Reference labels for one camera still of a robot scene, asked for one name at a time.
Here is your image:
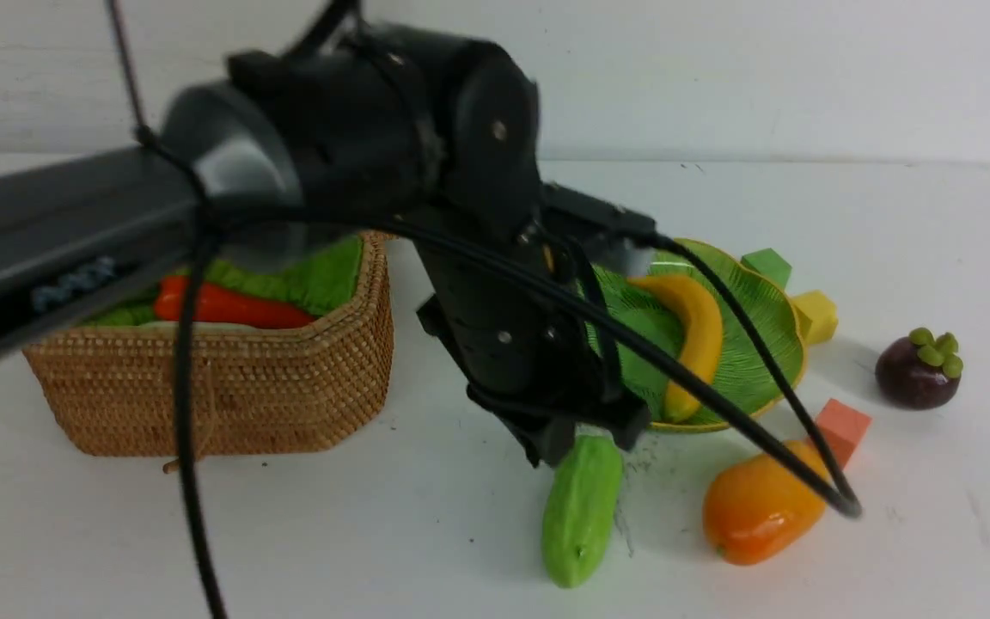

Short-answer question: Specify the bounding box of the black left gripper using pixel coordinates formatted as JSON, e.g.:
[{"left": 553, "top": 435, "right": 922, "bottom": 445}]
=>
[{"left": 416, "top": 215, "right": 652, "bottom": 468}]

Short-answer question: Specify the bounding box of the green bitter gourd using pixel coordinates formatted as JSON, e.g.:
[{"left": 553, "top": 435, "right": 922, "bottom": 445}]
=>
[{"left": 540, "top": 435, "right": 624, "bottom": 589}]

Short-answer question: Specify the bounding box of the yellow banana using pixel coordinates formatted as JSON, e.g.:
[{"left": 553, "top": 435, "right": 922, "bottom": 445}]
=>
[{"left": 616, "top": 273, "right": 724, "bottom": 432}]

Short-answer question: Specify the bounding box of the orange mango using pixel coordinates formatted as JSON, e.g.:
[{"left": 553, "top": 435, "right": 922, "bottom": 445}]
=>
[{"left": 702, "top": 454, "right": 828, "bottom": 567}]

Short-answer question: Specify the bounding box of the dark purple mangosteen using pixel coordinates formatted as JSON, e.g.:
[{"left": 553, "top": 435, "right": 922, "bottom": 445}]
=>
[{"left": 875, "top": 328, "right": 963, "bottom": 410}]

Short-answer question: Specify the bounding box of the orange carrot with leaves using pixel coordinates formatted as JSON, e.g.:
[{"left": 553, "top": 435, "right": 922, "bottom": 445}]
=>
[{"left": 153, "top": 277, "right": 315, "bottom": 330}]

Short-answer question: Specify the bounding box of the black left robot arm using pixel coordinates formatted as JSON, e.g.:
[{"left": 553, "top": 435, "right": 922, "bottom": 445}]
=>
[{"left": 0, "top": 24, "right": 655, "bottom": 465}]

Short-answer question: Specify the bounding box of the green leaf-shaped plate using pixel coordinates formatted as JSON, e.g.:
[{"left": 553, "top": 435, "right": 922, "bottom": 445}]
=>
[{"left": 594, "top": 239, "right": 808, "bottom": 432}]

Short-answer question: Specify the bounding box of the green foam cube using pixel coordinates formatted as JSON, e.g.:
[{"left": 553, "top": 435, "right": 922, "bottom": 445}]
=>
[{"left": 740, "top": 248, "right": 792, "bottom": 290}]

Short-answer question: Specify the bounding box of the orange foam cube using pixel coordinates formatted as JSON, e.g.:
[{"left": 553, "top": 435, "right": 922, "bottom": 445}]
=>
[{"left": 814, "top": 397, "right": 872, "bottom": 469}]

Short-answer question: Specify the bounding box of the yellow foam cube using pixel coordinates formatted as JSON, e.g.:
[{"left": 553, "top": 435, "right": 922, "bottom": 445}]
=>
[{"left": 792, "top": 290, "right": 840, "bottom": 347}]

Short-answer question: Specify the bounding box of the woven wicker basket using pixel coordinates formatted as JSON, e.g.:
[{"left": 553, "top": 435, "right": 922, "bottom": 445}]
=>
[{"left": 23, "top": 234, "right": 395, "bottom": 473}]

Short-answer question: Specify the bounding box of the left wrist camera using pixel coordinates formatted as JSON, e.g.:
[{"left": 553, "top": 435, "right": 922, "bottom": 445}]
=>
[{"left": 540, "top": 183, "right": 657, "bottom": 278}]

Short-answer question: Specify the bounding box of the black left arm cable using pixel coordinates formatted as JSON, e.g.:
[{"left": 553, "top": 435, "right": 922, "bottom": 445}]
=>
[{"left": 104, "top": 0, "right": 864, "bottom": 619}]

